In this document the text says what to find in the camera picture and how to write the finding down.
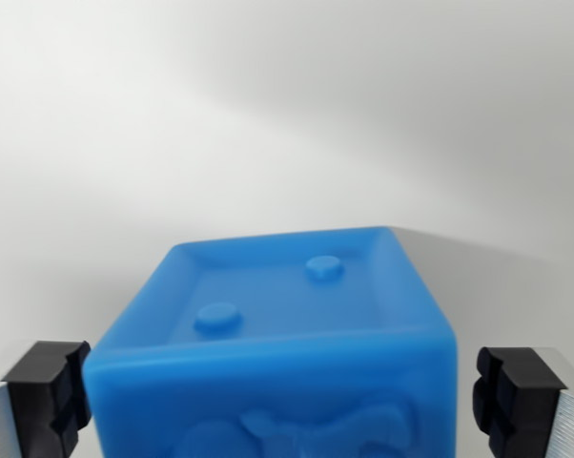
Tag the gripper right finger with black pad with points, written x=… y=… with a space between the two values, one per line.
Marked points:
x=530 y=410

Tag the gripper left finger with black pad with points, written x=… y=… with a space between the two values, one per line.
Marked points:
x=29 y=405

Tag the blue soft embossed cube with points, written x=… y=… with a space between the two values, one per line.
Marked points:
x=277 y=362

